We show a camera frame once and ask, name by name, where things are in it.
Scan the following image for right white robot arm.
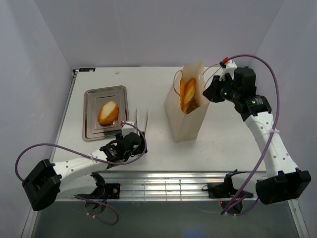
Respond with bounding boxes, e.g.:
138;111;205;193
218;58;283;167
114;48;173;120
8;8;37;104
203;68;311;205

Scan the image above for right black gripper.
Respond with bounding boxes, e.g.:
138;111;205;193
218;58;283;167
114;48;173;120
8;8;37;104
202;75;240;103

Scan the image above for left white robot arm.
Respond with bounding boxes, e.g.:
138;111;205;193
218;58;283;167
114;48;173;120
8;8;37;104
22;132;147;211

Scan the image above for beige paper bag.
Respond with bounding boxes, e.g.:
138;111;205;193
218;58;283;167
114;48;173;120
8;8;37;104
164;60;210;142

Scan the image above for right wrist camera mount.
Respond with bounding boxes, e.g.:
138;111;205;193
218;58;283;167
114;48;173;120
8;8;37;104
219;58;237;81

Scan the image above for aluminium frame rail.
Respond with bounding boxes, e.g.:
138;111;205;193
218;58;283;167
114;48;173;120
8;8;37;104
32;171;298;203

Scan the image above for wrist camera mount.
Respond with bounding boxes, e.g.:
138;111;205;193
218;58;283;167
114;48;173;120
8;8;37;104
121;120;136;137
219;58;237;81

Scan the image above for metal tray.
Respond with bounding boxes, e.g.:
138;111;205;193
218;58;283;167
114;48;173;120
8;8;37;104
82;85;129;141

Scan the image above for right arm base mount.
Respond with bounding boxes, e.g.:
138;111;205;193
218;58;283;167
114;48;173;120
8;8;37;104
203;182;255;199

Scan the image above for metal tongs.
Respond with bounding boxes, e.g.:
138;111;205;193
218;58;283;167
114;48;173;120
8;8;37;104
135;109;149;133

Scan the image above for long baguette bread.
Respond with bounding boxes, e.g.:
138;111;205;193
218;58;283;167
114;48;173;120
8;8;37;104
179;78;185;109
183;78;196;113

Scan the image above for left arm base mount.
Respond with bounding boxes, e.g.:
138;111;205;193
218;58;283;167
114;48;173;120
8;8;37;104
78;183;121;199

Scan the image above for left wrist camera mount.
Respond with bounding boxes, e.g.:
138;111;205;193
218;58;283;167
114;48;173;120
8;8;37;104
121;120;136;137

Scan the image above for oval bread loaf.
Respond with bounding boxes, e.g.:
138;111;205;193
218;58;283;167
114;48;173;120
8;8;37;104
98;101;119;126

